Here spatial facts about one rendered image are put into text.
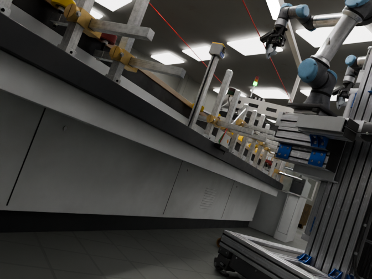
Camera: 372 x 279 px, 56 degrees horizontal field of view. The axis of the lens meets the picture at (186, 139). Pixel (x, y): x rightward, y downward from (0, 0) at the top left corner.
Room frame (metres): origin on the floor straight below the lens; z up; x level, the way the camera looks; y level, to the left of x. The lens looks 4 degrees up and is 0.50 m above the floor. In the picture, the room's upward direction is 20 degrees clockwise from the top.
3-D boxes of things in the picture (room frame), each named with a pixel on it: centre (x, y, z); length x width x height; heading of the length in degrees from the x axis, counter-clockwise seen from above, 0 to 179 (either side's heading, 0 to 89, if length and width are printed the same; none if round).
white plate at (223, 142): (2.41, -0.24, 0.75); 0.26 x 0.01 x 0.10; 152
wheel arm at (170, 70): (1.36, 0.28, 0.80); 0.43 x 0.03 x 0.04; 62
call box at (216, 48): (2.00, 0.00, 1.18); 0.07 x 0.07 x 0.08; 62
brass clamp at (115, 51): (1.36, 0.33, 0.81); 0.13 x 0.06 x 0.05; 152
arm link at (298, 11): (2.07, -0.39, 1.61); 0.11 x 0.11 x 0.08; 38
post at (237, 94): (2.45, -0.23, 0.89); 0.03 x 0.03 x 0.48; 62
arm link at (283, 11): (2.14, -0.32, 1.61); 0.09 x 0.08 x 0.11; 38
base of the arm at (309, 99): (1.95, -0.63, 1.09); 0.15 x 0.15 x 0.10
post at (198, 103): (2.00, 0.00, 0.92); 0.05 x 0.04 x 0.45; 152
